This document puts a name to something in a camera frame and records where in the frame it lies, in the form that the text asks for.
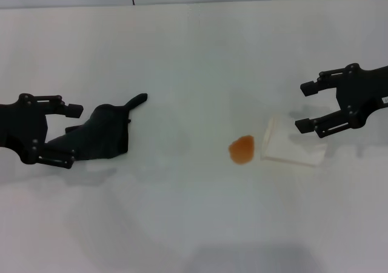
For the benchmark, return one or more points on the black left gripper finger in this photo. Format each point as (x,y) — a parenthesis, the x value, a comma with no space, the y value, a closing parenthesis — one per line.
(72,110)
(57,157)

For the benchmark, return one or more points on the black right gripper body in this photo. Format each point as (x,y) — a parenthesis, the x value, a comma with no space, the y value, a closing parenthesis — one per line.
(363,91)

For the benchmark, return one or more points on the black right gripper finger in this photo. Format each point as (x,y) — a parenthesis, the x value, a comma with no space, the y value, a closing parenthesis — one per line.
(310,88)
(304,126)

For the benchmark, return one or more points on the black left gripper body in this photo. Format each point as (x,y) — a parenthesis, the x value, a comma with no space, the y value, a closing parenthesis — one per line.
(21,124)

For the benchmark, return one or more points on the white paper cup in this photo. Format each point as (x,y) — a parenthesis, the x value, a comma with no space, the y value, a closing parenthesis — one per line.
(288,148)

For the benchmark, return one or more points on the dark blue rag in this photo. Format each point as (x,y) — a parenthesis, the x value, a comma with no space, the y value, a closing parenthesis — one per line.
(103,133)

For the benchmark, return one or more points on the orange liquid stain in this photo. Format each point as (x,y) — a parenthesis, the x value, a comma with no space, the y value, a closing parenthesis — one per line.
(242,150)

